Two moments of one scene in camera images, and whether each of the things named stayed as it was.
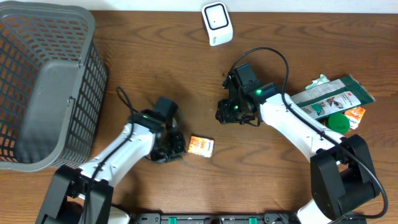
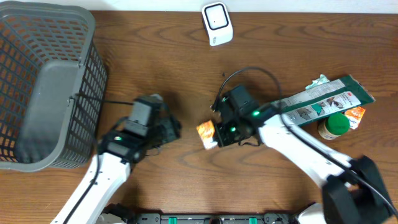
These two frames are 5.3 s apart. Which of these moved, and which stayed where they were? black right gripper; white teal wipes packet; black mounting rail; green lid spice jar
Moved: black right gripper
Stayed: white teal wipes packet; green lid spice jar; black mounting rail
